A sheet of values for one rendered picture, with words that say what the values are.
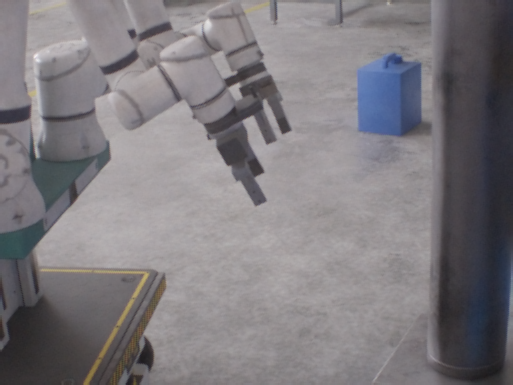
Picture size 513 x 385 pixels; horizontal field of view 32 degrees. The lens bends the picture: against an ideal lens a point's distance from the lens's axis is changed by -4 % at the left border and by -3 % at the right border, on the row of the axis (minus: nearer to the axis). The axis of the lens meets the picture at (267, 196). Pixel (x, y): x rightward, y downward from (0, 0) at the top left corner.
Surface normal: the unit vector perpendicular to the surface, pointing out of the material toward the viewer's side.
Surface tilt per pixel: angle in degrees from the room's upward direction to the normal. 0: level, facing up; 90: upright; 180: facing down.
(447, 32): 90
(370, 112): 90
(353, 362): 0
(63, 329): 0
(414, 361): 0
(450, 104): 90
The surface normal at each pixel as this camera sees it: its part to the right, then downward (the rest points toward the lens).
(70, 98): 0.40, 0.32
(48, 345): -0.05, -0.93
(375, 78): -0.52, 0.33
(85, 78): 0.85, 0.15
